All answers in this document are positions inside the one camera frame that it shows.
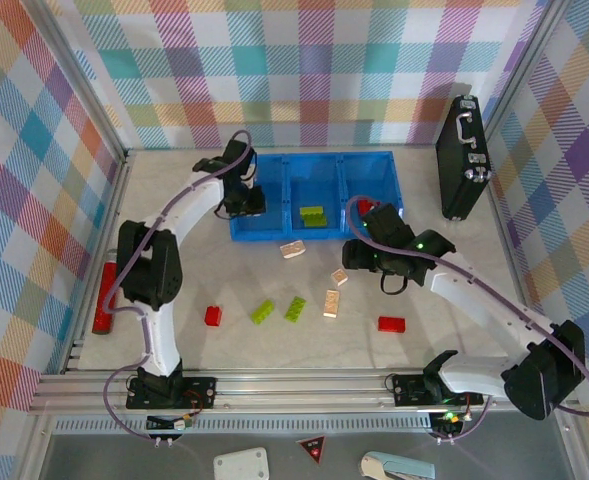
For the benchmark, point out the red glitter toy microphone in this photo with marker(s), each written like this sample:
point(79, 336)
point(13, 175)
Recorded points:
point(105, 305)

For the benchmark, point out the lime green lego brick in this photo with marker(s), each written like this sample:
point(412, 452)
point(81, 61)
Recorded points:
point(310, 211)
point(316, 222)
point(263, 311)
point(295, 308)

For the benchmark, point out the white plate with holes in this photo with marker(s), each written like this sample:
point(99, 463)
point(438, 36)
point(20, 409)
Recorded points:
point(241, 464)

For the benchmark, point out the small tan lego brick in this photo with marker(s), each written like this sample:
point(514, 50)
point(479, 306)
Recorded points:
point(339, 277)

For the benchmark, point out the aluminium extrusion frame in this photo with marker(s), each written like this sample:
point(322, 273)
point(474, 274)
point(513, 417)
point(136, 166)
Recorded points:
point(294, 395)

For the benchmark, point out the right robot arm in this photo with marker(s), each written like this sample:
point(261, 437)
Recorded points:
point(484, 300)

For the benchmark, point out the small controller board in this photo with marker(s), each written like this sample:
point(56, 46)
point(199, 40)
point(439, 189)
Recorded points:
point(171, 424)
point(449, 420)

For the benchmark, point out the light blue white stapler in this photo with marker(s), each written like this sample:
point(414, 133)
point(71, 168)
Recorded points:
point(399, 467)

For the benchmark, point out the blue three-compartment plastic bin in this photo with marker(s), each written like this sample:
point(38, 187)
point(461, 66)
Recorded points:
point(314, 175)

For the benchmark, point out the small red lego brick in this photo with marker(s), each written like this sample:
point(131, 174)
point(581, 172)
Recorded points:
point(213, 316)

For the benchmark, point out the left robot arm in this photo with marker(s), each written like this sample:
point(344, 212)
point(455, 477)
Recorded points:
point(194, 200)

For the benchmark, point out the black red triangle sign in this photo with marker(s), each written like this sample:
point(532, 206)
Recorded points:
point(312, 447)

